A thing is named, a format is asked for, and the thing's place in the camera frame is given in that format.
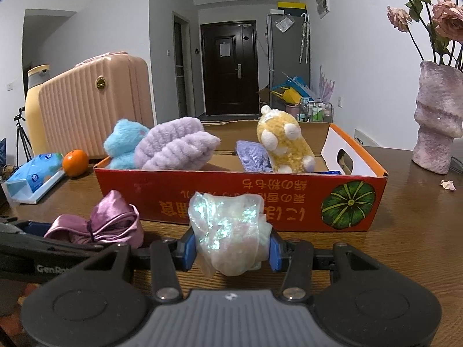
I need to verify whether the yellow plush toy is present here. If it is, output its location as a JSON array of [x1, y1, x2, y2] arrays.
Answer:
[[256, 105, 315, 173]]

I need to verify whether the purple feather decoration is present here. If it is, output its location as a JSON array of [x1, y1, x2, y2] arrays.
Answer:
[[318, 64, 335, 104]]

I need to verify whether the light blue plush toy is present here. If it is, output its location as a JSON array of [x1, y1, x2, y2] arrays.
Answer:
[[103, 119, 150, 169]]

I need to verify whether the lavender fuzzy headband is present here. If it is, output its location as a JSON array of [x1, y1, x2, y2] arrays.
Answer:
[[134, 117, 221, 171]]

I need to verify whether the dried pink rose bouquet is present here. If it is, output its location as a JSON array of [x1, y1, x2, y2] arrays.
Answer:
[[383, 0, 463, 71]]

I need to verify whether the orange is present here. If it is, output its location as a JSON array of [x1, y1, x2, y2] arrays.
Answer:
[[62, 149, 89, 178]]

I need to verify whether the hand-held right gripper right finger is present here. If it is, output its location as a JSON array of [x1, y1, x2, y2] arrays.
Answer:
[[268, 231, 379, 299]]

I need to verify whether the wire rack with bottles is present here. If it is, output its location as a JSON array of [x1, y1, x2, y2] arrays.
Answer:
[[298, 97, 332, 123]]

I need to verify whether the blue shopping bag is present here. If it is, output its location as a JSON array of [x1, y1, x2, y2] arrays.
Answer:
[[282, 76, 311, 96]]

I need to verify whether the grey refrigerator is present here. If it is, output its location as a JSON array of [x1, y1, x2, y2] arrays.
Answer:
[[267, 12, 311, 98]]

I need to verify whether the yellow shopping bag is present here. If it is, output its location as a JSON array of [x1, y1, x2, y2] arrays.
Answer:
[[271, 87, 302, 105]]

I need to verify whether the lilac textured vase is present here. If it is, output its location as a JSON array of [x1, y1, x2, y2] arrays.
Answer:
[[411, 61, 463, 175]]

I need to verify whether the pink ribbed suitcase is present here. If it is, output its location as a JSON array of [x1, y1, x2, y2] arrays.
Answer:
[[38, 51, 155, 160]]

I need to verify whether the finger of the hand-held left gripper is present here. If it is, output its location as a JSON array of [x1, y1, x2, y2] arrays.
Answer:
[[14, 220, 54, 238], [0, 224, 109, 254]]

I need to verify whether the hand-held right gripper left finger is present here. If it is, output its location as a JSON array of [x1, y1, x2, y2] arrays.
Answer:
[[83, 229, 196, 301]]

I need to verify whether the black camera tripod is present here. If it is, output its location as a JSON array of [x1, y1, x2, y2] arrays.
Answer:
[[14, 106, 33, 163]]

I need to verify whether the dark brown entrance door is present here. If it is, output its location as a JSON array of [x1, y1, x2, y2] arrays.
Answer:
[[201, 22, 258, 116]]

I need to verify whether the blue soft tissue pack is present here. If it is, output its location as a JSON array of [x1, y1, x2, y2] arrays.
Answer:
[[3, 153, 66, 203]]

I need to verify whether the purple satin scrunchie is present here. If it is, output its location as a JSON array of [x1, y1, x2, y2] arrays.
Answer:
[[43, 190, 144, 248]]

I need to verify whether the brown carton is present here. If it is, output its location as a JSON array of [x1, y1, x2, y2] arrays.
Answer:
[[258, 87, 275, 114]]

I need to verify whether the red cardboard box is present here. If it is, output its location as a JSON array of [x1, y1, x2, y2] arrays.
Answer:
[[93, 121, 388, 232]]

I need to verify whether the cream thermos jug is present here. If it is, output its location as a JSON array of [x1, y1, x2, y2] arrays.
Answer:
[[25, 65, 51, 156]]

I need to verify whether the purple drawstring pouch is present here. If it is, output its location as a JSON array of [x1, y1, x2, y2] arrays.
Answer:
[[236, 140, 273, 172]]

